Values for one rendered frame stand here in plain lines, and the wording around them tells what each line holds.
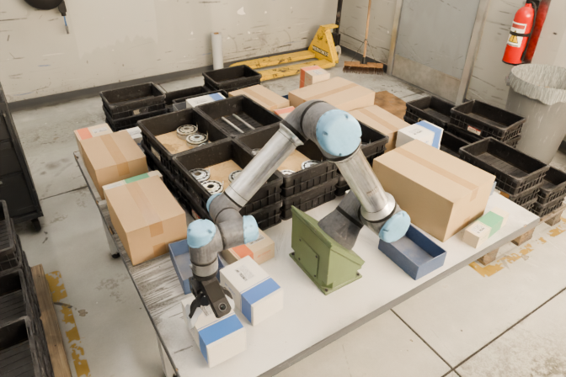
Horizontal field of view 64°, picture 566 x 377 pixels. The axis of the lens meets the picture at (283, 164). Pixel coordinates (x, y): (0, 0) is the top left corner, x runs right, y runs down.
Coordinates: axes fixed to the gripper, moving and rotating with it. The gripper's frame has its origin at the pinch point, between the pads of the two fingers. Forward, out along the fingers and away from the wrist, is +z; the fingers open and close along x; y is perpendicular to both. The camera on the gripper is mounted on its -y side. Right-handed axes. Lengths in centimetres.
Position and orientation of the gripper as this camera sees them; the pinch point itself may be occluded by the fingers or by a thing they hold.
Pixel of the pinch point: (212, 321)
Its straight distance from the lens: 146.0
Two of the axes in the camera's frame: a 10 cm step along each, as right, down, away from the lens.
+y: -5.4, -4.5, 7.1
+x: -8.4, 2.7, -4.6
